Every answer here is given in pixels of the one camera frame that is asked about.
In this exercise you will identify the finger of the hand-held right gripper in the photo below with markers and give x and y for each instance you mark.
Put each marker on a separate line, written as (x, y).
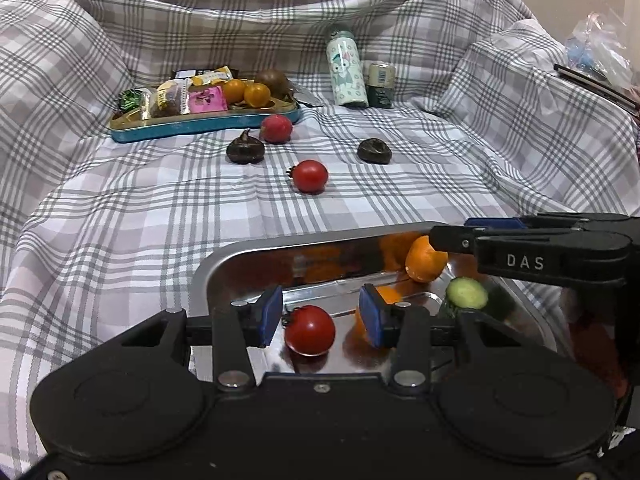
(495, 222)
(452, 240)

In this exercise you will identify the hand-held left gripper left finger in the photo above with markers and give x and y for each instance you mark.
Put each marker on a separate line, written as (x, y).
(267, 317)

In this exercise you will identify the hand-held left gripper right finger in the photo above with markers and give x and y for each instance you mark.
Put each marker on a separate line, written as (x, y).
(371, 315)

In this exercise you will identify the oval orange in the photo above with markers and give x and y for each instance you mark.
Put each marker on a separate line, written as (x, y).
(425, 260)

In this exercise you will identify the red tomato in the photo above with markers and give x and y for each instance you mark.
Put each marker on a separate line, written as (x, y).
(311, 176)
(310, 331)

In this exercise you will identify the large cucumber piece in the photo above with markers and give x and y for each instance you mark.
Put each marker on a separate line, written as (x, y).
(466, 294)

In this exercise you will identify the stainless steel tray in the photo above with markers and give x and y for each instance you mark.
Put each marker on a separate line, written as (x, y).
(320, 265)

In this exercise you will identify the flat water chestnut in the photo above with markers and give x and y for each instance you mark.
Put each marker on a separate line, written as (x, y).
(374, 151)

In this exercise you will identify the dark green can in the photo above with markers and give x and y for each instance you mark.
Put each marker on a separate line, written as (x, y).
(381, 87)

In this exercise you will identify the water chestnut with stem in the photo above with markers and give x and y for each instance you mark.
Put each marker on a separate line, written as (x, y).
(245, 150)

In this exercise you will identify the grey plaid bed sheet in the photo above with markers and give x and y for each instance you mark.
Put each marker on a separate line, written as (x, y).
(150, 195)

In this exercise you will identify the white green cartoon bottle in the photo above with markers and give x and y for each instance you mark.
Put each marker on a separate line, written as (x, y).
(346, 70)

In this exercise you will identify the blue tin tray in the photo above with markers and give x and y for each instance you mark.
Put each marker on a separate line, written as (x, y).
(200, 127)

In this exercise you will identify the clear plastic bag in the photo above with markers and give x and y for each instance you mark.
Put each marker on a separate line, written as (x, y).
(597, 45)

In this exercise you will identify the silver foil packet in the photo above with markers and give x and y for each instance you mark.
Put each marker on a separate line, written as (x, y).
(305, 96)

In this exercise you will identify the small orange tomato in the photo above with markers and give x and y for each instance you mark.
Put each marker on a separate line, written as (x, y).
(257, 95)
(233, 91)

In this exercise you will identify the pink snack packet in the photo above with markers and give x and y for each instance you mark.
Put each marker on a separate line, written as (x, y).
(207, 99)

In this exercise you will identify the brown round fruit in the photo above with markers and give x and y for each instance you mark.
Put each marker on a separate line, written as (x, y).
(272, 82)

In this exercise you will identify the brown snack packet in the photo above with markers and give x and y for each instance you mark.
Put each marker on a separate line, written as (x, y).
(170, 100)

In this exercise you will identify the yellow snack packet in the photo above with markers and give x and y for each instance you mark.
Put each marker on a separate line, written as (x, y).
(215, 76)

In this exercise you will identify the green candy wrapper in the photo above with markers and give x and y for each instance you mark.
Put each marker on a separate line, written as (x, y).
(132, 100)

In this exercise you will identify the black snack packet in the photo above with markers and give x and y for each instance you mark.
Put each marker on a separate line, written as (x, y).
(185, 73)

